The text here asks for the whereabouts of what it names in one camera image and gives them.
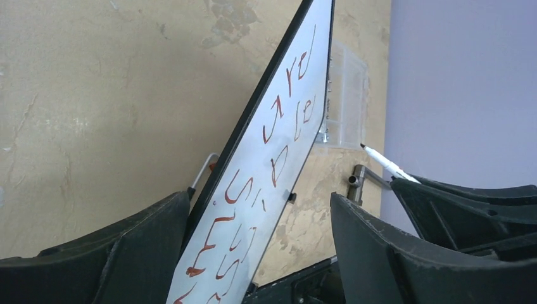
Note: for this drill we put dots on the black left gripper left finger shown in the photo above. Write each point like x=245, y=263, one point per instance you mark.
x=130, y=261

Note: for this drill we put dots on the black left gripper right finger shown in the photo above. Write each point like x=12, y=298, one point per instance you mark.
x=380, y=263

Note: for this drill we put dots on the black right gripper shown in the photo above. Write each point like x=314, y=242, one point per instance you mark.
x=499, y=224

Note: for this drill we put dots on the white marker pen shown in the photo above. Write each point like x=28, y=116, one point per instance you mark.
x=388, y=165

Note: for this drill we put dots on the white whiteboard black frame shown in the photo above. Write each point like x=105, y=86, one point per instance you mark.
x=256, y=172

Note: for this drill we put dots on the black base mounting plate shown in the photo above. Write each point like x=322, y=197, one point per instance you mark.
x=318, y=283

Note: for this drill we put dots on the clear plastic screw organizer box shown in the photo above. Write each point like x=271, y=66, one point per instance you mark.
x=346, y=104

